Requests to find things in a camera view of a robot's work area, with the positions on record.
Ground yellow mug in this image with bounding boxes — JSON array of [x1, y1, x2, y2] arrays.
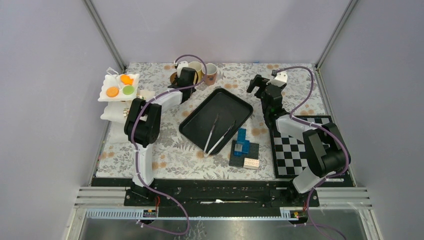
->
[[188, 61, 203, 84]]

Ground dark brown round coaster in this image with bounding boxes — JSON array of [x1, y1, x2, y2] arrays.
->
[[169, 72, 179, 86]]

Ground pink patterned mug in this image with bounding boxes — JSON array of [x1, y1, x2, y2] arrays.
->
[[201, 63, 218, 86]]

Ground black serving tray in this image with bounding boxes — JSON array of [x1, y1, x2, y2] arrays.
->
[[178, 88, 254, 156]]

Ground green round cookie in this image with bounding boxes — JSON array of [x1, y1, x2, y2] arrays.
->
[[122, 85, 135, 95]]

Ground orange fish biscuit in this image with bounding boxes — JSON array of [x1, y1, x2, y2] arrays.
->
[[120, 74, 134, 86]]

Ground white strawberry cake slice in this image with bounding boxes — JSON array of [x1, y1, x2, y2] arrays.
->
[[123, 108, 130, 118]]

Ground orange round biscuit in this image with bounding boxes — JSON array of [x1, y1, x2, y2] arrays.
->
[[106, 86, 120, 98]]

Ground silver tongs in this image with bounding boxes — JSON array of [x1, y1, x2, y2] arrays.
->
[[202, 113, 237, 159]]

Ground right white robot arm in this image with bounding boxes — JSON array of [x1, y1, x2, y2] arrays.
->
[[247, 74, 351, 206]]

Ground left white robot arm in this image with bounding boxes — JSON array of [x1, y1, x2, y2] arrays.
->
[[124, 67, 199, 206]]

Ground blue lego block stack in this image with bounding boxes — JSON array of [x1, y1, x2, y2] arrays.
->
[[233, 128, 250, 157]]

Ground black white checkerboard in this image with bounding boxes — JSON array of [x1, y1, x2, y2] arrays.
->
[[271, 115, 350, 177]]

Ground white tiered dessert stand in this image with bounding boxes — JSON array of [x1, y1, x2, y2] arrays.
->
[[98, 67, 156, 144]]

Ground beige lego brick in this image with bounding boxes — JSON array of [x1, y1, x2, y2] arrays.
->
[[242, 157, 260, 170]]

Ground black lego baseplate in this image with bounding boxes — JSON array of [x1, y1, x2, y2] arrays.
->
[[228, 140, 259, 168]]

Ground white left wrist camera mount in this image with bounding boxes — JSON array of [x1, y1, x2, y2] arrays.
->
[[174, 60, 189, 78]]

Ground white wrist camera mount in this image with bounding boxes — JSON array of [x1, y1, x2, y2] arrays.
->
[[174, 60, 189, 78], [266, 71, 288, 88]]

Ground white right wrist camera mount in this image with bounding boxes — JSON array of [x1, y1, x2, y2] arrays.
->
[[266, 71, 288, 88]]

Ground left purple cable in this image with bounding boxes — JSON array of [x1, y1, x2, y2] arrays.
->
[[130, 54, 208, 236]]

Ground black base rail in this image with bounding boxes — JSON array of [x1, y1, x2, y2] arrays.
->
[[124, 179, 320, 218]]

